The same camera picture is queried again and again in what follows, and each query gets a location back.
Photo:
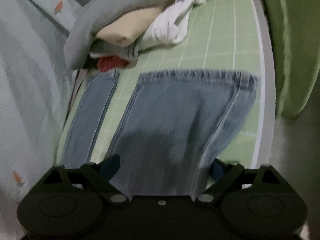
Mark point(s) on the carrot printed light quilt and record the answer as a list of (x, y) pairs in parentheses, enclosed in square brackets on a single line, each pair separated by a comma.
[(27, 80)]

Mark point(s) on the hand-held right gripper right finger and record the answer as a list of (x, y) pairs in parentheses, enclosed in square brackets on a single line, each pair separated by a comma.
[(218, 171)]

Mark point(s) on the blue denim garment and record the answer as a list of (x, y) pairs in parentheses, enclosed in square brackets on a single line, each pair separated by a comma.
[(90, 115)]

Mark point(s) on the beige folded garment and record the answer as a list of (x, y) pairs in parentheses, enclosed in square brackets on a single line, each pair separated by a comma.
[(130, 26)]

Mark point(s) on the red garment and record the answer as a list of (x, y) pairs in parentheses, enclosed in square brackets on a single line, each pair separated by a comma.
[(110, 63)]

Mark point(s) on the green cloth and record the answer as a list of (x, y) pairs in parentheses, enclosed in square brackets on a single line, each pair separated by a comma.
[(295, 42)]

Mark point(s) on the white folded garment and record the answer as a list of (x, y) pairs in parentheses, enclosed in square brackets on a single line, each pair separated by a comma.
[(172, 22)]

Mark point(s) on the grey folded garment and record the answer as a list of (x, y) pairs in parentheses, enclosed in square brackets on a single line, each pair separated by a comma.
[(120, 2)]

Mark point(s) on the blue denim jeans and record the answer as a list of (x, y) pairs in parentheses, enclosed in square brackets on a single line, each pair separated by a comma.
[(175, 120)]

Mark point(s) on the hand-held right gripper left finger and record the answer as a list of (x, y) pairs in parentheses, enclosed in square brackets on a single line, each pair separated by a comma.
[(110, 167)]

